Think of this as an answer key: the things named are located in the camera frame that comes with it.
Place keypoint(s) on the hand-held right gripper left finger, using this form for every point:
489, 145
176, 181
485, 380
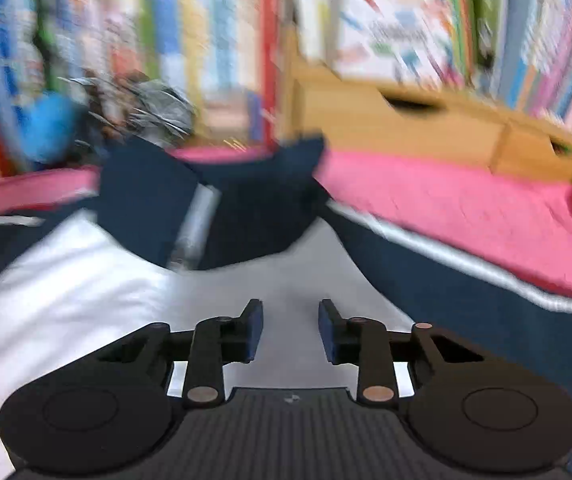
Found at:
253, 326

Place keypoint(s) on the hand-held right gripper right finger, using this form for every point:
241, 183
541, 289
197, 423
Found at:
327, 331

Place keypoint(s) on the navy and white jacket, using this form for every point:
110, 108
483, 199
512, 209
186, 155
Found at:
116, 285

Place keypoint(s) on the wooden drawer organizer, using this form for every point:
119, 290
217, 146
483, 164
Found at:
416, 130

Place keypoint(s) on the miniature black bicycle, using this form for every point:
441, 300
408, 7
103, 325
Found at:
156, 105

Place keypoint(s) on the small blue plush toy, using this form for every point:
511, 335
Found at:
51, 125

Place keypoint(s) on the row of upright books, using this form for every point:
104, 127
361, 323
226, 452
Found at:
216, 35

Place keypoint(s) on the white patterned box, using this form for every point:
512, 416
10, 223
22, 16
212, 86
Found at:
396, 35

